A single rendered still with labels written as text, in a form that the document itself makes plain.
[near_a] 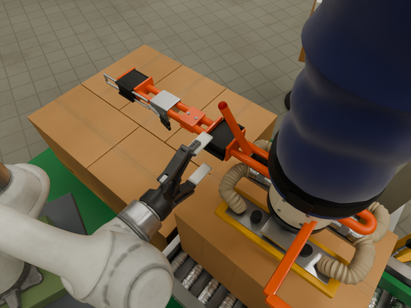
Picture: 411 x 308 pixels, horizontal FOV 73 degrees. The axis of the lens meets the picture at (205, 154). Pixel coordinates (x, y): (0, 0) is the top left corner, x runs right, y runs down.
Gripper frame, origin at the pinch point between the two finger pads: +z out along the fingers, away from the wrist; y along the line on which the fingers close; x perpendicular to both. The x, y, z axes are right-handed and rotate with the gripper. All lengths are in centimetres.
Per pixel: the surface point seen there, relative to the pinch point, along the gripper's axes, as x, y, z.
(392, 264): 69, 63, 39
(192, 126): -8.1, -0.7, 4.7
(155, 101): -22.8, -1.4, 4.9
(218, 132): -1.0, -1.5, 6.9
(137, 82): -32.0, -2.3, 6.7
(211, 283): 13, 67, -13
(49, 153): -153, 122, -9
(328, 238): 37.9, 27.5, 13.8
